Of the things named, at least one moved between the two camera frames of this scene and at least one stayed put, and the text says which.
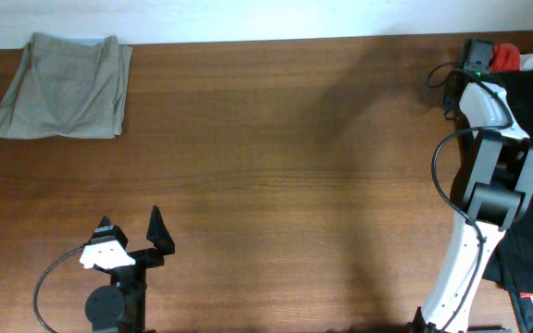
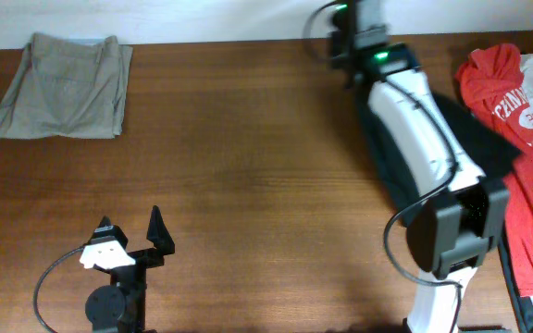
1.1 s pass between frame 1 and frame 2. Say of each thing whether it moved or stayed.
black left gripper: stayed
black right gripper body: moved
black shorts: moved
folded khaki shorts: stayed
